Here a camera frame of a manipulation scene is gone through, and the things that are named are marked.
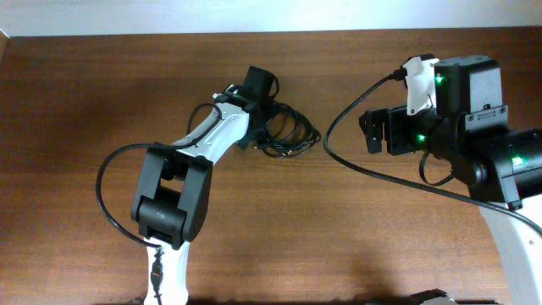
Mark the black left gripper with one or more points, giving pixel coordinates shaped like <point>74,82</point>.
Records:
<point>251,139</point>

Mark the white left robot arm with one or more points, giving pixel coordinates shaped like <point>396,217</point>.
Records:
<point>172,194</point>

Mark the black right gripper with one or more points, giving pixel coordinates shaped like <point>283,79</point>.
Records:
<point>397,119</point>

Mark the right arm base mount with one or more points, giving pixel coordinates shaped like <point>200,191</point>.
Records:
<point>431,297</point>

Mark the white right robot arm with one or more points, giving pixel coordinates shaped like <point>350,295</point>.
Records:
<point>455,112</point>

